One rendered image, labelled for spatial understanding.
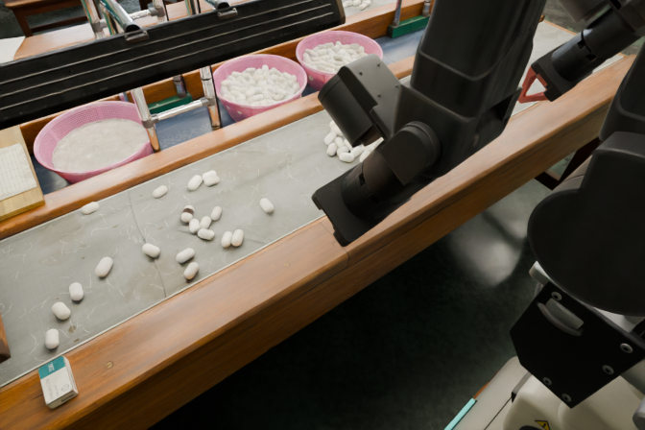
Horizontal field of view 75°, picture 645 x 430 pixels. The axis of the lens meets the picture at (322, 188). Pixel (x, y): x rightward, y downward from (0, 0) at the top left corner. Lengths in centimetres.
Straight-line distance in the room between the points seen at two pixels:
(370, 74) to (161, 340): 54
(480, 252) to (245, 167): 116
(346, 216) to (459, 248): 142
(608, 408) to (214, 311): 55
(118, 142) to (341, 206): 80
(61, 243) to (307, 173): 51
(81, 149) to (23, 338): 49
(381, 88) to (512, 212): 173
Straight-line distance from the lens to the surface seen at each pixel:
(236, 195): 93
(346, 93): 38
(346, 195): 44
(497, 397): 128
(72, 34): 163
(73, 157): 115
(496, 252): 188
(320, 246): 80
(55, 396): 75
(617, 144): 24
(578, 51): 73
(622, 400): 65
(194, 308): 76
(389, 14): 165
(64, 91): 71
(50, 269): 93
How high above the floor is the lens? 141
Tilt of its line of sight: 46 degrees down
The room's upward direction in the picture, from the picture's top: 2 degrees clockwise
